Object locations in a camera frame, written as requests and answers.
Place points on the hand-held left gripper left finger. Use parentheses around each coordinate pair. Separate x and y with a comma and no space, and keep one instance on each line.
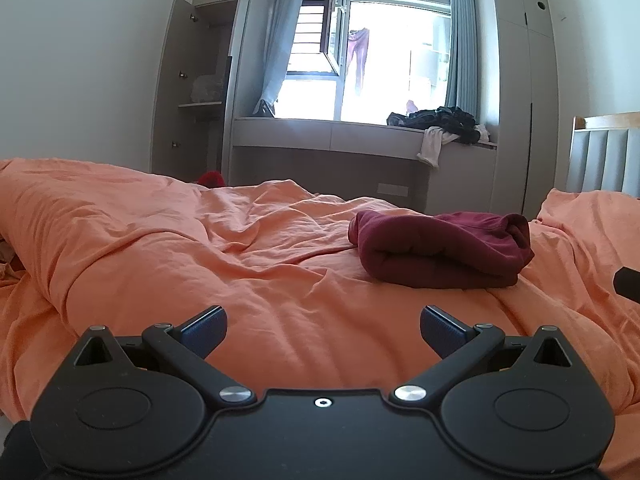
(204,330)

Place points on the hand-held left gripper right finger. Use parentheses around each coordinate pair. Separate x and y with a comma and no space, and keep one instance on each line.
(442,330)

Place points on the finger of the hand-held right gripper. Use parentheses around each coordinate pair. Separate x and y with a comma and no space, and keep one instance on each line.
(630,285)

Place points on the maroon long-sleeve shirt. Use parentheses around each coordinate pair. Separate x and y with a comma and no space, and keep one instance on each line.
(440,255)

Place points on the pile of dark clothes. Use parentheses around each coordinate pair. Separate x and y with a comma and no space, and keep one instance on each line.
(440,120)

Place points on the orange blanket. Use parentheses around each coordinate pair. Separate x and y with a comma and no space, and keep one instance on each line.
(175,260)

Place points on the grey padded headboard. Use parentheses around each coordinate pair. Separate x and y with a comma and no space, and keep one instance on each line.
(607,160)

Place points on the red object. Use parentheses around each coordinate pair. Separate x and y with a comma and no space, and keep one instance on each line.
(210,179)

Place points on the white cloth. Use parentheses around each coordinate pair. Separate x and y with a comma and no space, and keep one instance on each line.
(432,147)

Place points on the closed grey wardrobe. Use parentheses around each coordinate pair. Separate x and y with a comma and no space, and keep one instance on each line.
(525,110)

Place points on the floral cloth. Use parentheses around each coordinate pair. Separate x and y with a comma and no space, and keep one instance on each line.
(6,260)

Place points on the grey window bench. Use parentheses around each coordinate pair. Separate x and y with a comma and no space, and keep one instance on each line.
(350,137)

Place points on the white bag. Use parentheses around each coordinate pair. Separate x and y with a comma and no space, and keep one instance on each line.
(206,89)

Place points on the open grey wardrobe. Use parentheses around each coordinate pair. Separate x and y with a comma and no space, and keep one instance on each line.
(167,90)

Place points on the window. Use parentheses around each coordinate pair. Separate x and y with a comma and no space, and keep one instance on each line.
(400,60)

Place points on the pale blue curtain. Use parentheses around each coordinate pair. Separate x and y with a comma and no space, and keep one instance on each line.
(280,50)
(462,50)

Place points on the hanging pink pants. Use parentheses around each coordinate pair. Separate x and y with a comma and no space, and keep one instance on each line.
(359,60)

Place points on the white wall socket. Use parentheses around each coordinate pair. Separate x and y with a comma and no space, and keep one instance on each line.
(393,190)

